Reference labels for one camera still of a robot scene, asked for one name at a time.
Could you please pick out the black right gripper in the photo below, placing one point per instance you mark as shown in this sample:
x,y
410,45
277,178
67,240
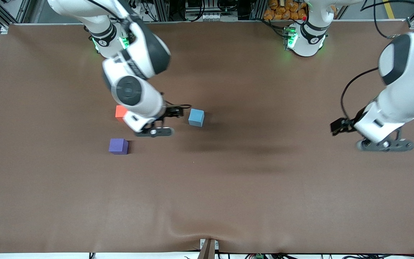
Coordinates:
x,y
171,112

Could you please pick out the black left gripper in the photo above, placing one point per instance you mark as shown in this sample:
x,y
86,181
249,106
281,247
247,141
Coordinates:
x,y
344,124

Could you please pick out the light blue foam block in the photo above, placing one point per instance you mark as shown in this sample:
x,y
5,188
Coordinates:
x,y
196,118

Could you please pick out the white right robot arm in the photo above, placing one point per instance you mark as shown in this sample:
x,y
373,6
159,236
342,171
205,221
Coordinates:
x,y
135,97

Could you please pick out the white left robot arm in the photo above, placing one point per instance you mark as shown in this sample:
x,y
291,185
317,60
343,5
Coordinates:
x,y
408,90

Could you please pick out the orange foam block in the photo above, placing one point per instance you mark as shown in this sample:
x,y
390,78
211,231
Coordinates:
x,y
120,112

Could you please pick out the purple foam block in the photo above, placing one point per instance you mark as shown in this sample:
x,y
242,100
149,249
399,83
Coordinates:
x,y
118,145

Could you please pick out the white terminal block row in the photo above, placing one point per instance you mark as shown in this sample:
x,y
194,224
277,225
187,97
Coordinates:
x,y
210,16

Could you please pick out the brown table mat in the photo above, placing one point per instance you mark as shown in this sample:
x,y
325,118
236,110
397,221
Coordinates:
x,y
228,187

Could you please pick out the white power strip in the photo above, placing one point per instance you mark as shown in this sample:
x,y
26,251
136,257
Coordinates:
x,y
146,9

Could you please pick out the bag of orange items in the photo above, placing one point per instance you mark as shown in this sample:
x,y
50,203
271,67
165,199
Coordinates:
x,y
282,10

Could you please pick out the small green connector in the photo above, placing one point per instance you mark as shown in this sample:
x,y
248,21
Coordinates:
x,y
259,256

